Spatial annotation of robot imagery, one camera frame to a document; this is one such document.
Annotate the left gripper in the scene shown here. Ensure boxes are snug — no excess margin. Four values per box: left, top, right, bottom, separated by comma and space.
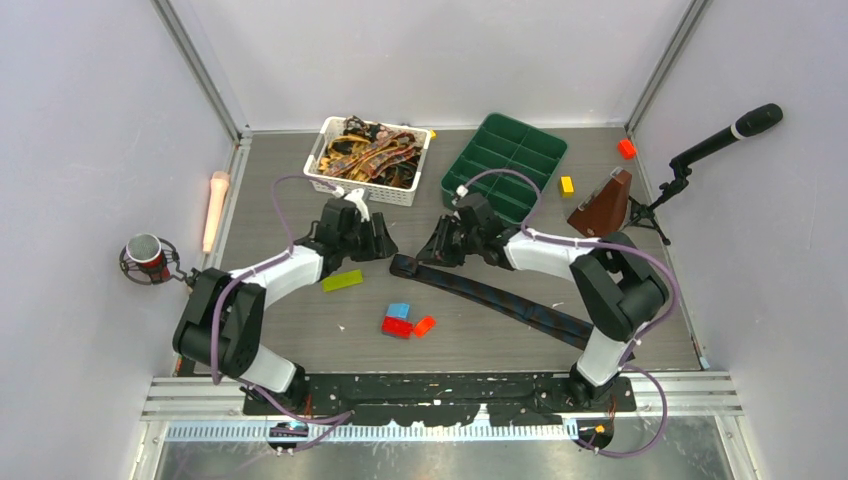
339, 212, 397, 262

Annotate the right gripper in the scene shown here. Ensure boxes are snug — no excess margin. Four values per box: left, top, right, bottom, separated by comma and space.
417, 214, 483, 268

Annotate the green divided tray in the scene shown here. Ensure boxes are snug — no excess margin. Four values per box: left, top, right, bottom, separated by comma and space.
440, 112, 568, 224

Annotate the navy brown striped tie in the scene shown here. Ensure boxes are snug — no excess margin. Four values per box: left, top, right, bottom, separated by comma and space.
389, 254, 593, 351

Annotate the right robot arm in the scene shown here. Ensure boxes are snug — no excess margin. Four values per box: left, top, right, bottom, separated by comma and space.
415, 193, 671, 411

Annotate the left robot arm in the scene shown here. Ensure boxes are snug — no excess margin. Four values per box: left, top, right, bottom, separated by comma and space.
172, 198, 398, 414

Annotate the pile of patterned ties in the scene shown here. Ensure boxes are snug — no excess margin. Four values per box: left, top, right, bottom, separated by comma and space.
317, 116, 423, 189

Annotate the lime green flat block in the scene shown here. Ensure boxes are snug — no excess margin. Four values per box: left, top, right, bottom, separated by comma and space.
321, 269, 364, 293

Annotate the blue block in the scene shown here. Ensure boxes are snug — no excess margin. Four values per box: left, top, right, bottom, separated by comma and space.
386, 303, 410, 320

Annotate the orange-red small block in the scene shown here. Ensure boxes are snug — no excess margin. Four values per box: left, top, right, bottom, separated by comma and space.
413, 316, 437, 338

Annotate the red block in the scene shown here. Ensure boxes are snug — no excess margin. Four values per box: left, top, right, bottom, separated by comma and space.
381, 316, 415, 339

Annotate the white perforated basket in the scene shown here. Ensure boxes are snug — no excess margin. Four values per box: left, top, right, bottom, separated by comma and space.
303, 115, 435, 206

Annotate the yellow block near tray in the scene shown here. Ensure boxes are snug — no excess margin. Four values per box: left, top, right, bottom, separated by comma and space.
558, 176, 575, 198

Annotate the orange block in corner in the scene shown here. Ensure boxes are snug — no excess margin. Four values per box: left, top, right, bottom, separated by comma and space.
617, 139, 637, 160

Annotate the red silver studio microphone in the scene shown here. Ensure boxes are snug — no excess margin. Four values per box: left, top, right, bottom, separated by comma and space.
118, 233, 189, 286

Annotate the black microphone tripod right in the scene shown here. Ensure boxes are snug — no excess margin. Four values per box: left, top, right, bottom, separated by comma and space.
621, 165, 692, 246

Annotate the black handheld microphone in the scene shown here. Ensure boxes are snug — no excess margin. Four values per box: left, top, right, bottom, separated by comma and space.
669, 103, 784, 179

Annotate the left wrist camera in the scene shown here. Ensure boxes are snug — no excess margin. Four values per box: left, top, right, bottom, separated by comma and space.
332, 186, 371, 223

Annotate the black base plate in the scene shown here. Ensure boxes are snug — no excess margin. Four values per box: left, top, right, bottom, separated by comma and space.
240, 372, 636, 427

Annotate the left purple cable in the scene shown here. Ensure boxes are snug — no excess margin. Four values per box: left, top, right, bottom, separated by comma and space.
209, 174, 354, 454

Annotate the purple cable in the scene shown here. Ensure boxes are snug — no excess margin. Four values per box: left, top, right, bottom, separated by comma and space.
209, 174, 354, 454
460, 168, 681, 462

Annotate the peach cylinder handle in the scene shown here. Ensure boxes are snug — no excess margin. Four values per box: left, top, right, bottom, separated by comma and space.
202, 171, 230, 254

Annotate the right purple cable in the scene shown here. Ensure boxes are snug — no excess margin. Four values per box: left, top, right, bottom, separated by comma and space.
460, 168, 681, 462

